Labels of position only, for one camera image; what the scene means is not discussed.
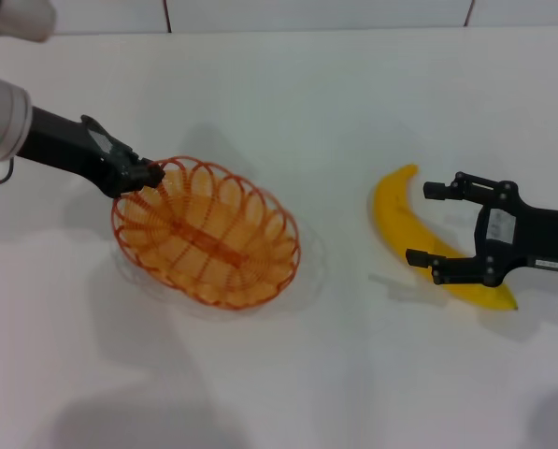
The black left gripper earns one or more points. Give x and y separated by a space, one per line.
68 145

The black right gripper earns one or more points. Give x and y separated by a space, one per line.
540 238

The yellow banana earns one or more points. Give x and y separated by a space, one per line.
395 210

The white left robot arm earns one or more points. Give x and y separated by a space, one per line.
0 117

